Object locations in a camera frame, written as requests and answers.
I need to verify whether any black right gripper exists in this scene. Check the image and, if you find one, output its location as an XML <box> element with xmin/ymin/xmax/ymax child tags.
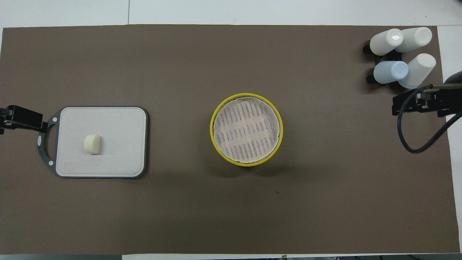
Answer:
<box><xmin>392</xmin><ymin>91</ymin><xmax>422</xmax><ymax>116</ymax></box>

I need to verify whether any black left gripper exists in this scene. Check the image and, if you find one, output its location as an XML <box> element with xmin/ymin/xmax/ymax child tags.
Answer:
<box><xmin>5</xmin><ymin>105</ymin><xmax>48</xmax><ymax>131</ymax></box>

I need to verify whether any white steamed bun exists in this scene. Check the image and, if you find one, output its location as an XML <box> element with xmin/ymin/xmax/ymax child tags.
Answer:
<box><xmin>83</xmin><ymin>134</ymin><xmax>103</xmax><ymax>155</ymax></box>

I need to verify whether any white steamer liner cloth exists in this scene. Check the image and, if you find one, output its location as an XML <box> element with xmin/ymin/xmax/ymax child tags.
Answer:
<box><xmin>213</xmin><ymin>96</ymin><xmax>282</xmax><ymax>163</ymax></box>

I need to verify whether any yellow round steamer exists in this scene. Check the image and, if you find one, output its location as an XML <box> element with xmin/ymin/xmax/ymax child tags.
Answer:
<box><xmin>210</xmin><ymin>93</ymin><xmax>284</xmax><ymax>168</ymax></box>

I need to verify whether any light blue plastic cup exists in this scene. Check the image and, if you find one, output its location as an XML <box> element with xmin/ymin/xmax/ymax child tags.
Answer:
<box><xmin>373</xmin><ymin>61</ymin><xmax>409</xmax><ymax>85</ymax></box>

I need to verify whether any white cup with blue rim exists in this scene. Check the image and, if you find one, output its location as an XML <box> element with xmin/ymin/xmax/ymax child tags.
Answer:
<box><xmin>398</xmin><ymin>53</ymin><xmax>437</xmax><ymax>90</ymax></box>

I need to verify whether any grey white cutting board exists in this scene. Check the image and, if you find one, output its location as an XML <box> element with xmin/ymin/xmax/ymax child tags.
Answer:
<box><xmin>37</xmin><ymin>106</ymin><xmax>149</xmax><ymax>179</ymax></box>

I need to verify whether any black cup rack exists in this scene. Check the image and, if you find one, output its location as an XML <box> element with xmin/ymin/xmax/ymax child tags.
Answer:
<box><xmin>363</xmin><ymin>40</ymin><xmax>408</xmax><ymax>84</ymax></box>

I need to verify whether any white plastic cup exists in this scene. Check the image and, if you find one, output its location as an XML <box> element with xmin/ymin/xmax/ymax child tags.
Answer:
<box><xmin>395</xmin><ymin>27</ymin><xmax>433</xmax><ymax>53</ymax></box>
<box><xmin>370</xmin><ymin>29</ymin><xmax>404</xmax><ymax>56</ymax></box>

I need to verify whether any brown table mat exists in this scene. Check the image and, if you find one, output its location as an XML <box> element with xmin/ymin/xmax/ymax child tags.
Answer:
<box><xmin>0</xmin><ymin>24</ymin><xmax>461</xmax><ymax>255</ymax></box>

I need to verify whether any black camera cable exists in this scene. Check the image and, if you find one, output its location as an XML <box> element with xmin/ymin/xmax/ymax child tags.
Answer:
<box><xmin>397</xmin><ymin>83</ymin><xmax>462</xmax><ymax>154</ymax></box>

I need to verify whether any black right wrist camera bracket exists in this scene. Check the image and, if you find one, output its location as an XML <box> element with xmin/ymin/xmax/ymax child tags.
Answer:
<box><xmin>419</xmin><ymin>88</ymin><xmax>462</xmax><ymax>118</ymax></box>

